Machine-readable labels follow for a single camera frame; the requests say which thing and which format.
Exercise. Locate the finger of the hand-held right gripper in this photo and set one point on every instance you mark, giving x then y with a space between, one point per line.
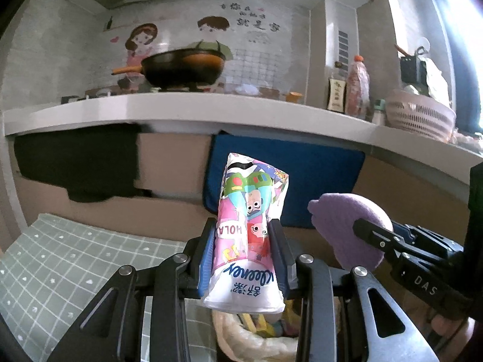
377 233

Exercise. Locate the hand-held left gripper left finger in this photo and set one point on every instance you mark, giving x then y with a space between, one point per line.
205 267

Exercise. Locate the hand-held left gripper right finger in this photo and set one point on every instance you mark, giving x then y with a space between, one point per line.
283 267

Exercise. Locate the purple cloth pad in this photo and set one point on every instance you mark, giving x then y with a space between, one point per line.
339 226

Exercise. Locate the colourful tissue packet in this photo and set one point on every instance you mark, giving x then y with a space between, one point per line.
245 233

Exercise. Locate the bin with yellowish bag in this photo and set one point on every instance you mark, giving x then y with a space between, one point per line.
241 343

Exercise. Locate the person's right hand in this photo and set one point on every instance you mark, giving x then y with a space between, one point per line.
449 326

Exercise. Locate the blue towel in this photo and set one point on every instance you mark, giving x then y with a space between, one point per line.
320 173

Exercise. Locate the brown cardboard panel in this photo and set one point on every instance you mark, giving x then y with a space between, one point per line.
169 166

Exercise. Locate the small green-capped jar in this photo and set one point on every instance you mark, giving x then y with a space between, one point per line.
378 115

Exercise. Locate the pink plastic basket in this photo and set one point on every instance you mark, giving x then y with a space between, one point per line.
419 117

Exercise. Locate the green checked tablecloth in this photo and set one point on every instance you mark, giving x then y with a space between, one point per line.
75 256

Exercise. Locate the dark sauce bottle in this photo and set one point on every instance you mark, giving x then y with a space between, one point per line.
337 94

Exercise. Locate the red bottle with orange cap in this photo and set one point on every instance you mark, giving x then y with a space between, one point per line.
357 86

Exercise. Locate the white kitchen counter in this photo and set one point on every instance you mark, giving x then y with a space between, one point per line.
226 111

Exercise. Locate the small orange cup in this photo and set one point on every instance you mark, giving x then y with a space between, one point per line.
294 97

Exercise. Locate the white plastic bag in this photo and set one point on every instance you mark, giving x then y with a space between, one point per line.
437 83

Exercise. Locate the black knife holder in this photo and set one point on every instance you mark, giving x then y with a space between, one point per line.
413 69

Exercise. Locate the black cloth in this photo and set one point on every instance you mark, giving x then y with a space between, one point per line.
75 158

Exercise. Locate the white crumpled rag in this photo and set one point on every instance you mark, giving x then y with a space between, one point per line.
247 89

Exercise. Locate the cartoon kitchen wall sticker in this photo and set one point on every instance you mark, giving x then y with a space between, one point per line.
141 39

